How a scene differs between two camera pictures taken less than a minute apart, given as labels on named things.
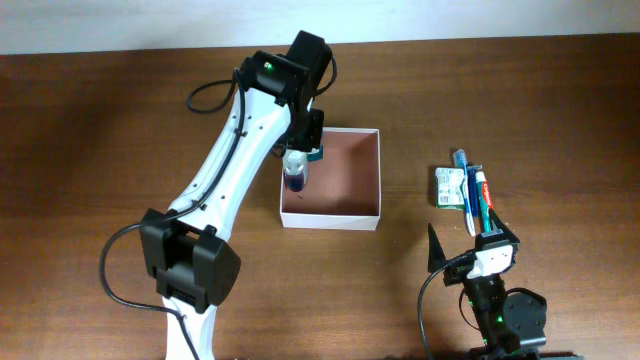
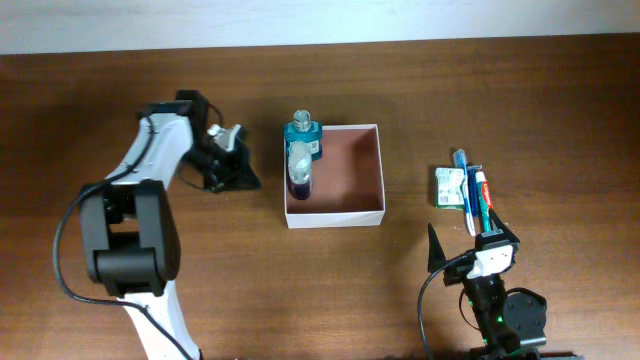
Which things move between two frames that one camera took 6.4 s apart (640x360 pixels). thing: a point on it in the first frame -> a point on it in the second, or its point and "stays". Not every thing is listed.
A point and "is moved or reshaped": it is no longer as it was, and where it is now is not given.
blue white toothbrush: x=460 y=159 stays
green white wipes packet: x=449 y=192 stays
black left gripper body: x=307 y=129 -> x=218 y=159
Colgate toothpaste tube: x=484 y=203 stays
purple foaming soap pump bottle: x=295 y=168 is moved or reshaped
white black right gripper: x=437 y=256 stays
